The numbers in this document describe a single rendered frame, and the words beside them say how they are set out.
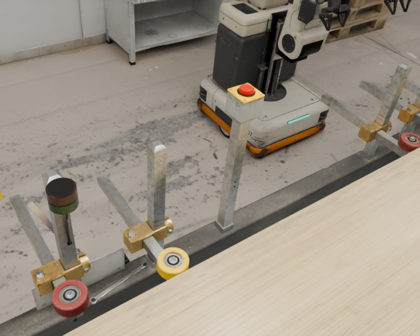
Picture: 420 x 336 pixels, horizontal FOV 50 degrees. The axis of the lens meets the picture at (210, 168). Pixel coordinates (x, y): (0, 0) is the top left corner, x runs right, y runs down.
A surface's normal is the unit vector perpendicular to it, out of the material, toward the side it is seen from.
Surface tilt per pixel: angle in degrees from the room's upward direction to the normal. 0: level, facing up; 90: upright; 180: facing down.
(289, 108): 0
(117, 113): 0
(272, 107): 0
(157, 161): 90
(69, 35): 90
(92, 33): 90
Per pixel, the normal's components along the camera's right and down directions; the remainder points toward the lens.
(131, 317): 0.09, -0.74
